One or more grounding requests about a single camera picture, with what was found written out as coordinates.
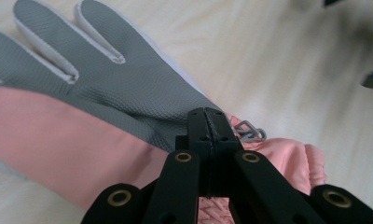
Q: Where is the pink padded glove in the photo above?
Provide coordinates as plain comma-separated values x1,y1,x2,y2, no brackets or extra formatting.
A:
0,0,328,224

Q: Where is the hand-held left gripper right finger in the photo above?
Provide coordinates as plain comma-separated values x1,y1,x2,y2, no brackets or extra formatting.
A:
204,106,242,199

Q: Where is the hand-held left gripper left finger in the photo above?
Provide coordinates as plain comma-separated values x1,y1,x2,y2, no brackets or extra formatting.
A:
174,106,213,200

